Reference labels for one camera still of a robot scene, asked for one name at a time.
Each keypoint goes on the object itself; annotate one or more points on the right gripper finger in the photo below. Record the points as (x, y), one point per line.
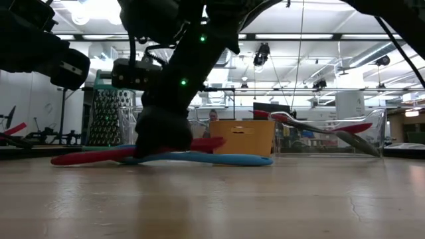
(162, 132)

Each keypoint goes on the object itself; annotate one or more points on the red slotted spatula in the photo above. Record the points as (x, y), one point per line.
(83, 159)

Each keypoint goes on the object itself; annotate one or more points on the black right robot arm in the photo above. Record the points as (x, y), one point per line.
(398, 13)

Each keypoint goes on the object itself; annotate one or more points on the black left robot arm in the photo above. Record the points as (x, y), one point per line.
(26, 13)

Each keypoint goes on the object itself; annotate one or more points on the person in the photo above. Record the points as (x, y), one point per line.
(212, 116)

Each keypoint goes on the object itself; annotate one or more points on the teal steel box grater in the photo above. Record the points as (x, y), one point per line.
(106, 116)

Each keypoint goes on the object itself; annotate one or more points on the blue silicone spoon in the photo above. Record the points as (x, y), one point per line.
(232, 160)

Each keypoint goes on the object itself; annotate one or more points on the black ceiling spotlight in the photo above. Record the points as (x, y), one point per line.
(382, 60)
(261, 54)
(319, 83)

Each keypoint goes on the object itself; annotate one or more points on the red black distant device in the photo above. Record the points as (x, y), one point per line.
(13, 129)

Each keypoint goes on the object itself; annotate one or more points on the black tripod equipment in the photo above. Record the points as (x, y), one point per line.
(43, 136)

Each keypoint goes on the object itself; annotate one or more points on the orange plastic bin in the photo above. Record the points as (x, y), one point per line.
(252, 139)

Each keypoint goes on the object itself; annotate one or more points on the black background monitor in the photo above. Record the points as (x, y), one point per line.
(270, 108)

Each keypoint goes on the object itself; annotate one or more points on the white cylindrical column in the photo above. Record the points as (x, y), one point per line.
(348, 104)

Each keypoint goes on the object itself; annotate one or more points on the clear plastic bag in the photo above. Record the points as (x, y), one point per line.
(405, 146)

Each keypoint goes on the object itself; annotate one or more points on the black overhead frame bar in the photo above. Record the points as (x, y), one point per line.
(247, 36)

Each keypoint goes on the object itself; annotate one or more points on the black aluminium table frame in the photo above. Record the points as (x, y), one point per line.
(20, 153)

